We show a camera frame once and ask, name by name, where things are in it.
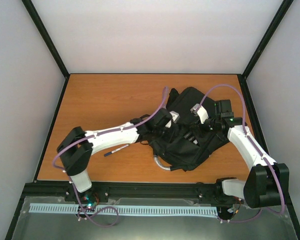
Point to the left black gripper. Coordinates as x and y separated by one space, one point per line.
172 135

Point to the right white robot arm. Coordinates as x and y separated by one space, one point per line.
268 181

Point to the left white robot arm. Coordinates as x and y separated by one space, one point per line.
75 151

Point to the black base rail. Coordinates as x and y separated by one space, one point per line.
102 192

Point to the black frame post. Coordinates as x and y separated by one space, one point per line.
36 19
271 29

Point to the green black highlighter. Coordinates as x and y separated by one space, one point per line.
188 136

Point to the black student backpack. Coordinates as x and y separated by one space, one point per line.
181 153

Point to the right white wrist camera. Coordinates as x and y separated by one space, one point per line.
201 112

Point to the left black frame post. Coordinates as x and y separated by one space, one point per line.
36 19

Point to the blue white marker pen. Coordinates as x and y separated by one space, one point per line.
116 150

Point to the light blue cable duct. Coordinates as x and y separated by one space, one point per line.
127 210

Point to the right black frame post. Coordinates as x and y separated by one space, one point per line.
271 29

